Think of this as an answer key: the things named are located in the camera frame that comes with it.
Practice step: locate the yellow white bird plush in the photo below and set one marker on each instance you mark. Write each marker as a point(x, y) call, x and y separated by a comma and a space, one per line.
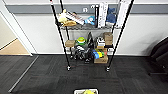
point(88, 91)

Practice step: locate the blue yellow toy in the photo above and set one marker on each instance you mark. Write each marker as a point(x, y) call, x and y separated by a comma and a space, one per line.
point(97, 54)

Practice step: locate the green yellow toy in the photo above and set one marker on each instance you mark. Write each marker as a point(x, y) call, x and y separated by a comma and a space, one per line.
point(80, 41)

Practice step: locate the black office chair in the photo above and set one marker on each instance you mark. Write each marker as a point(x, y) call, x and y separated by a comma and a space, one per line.
point(160, 53)

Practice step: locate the large white box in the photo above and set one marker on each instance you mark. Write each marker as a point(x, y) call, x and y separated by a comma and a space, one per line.
point(122, 13)

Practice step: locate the small white pack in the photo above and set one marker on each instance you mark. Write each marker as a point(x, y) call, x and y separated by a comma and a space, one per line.
point(100, 42)

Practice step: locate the black toy heap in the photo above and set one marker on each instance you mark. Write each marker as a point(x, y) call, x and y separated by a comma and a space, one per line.
point(80, 54)

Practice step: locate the small cardboard box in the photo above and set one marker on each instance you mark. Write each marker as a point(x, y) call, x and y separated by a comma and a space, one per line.
point(70, 43)

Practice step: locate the white wall socket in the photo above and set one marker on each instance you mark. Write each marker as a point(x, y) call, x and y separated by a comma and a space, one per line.
point(93, 6)
point(85, 9)

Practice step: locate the black pointed bag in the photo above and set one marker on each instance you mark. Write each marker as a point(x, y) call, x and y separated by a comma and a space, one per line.
point(90, 41)

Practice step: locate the open cardboard box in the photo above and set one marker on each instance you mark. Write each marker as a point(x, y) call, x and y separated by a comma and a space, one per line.
point(101, 60)

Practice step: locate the white door frame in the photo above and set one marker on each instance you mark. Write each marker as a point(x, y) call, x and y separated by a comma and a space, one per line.
point(16, 26)

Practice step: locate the flat printed picture box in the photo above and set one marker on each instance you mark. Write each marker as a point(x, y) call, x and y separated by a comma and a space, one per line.
point(76, 18)

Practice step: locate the stacked cardboard box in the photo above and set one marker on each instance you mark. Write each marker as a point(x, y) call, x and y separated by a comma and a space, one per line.
point(108, 39)

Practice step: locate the blue bag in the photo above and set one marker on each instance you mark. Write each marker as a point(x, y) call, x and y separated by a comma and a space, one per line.
point(111, 16)

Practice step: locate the tall white box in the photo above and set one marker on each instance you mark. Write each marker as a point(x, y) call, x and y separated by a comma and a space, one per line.
point(102, 15)

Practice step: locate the small blue toy pack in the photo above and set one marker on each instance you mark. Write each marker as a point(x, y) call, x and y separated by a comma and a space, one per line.
point(90, 20)

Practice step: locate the pale spotted woven basket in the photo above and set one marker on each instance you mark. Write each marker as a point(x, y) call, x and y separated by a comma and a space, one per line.
point(77, 90)

